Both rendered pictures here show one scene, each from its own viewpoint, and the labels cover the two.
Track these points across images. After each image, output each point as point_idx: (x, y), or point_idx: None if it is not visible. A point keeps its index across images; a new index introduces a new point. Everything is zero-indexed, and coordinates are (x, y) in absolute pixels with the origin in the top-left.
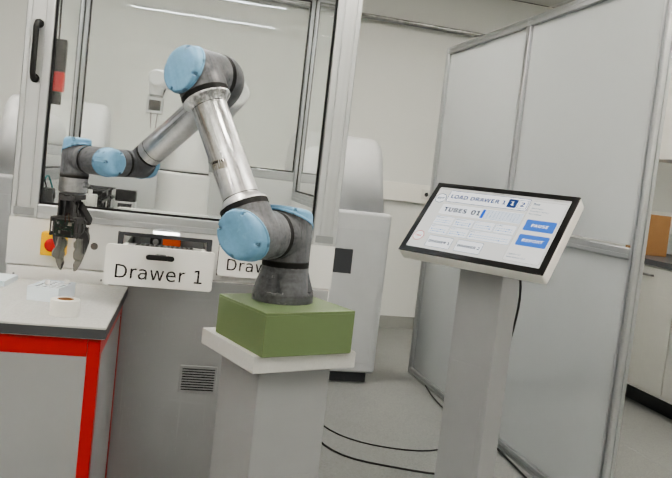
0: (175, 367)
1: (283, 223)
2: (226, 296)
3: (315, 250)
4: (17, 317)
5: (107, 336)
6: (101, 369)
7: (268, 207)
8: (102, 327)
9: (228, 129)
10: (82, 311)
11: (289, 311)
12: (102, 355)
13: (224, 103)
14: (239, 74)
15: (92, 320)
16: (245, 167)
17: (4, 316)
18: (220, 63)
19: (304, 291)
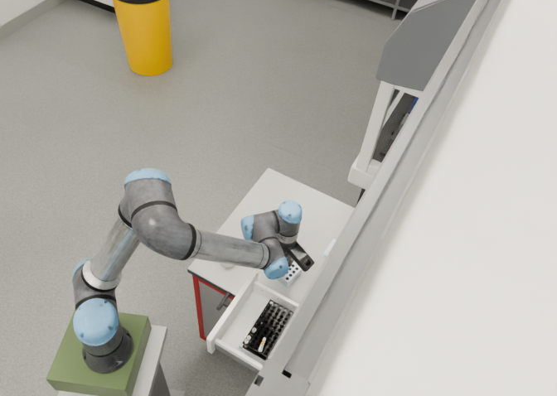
0: None
1: (75, 297)
2: (136, 314)
3: None
4: (227, 235)
5: (224, 293)
6: (213, 295)
7: (79, 279)
8: (189, 267)
9: (109, 232)
10: (234, 272)
11: (72, 325)
12: (210, 289)
13: (118, 220)
14: (132, 225)
15: (208, 268)
16: (97, 255)
17: (231, 230)
18: (129, 200)
19: (82, 348)
